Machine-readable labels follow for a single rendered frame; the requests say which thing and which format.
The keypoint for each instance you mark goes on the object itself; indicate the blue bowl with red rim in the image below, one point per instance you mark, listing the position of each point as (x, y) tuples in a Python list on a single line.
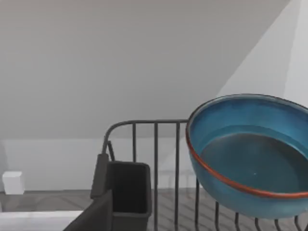
[(250, 163)]

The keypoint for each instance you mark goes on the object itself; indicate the small white box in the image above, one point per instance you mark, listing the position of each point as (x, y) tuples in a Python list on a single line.
[(13, 183)]

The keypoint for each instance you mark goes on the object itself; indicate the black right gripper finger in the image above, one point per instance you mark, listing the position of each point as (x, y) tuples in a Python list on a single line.
[(101, 216)]

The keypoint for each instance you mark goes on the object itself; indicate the dark grey cutlery holder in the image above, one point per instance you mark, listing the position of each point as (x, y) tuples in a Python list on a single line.
[(131, 185)]

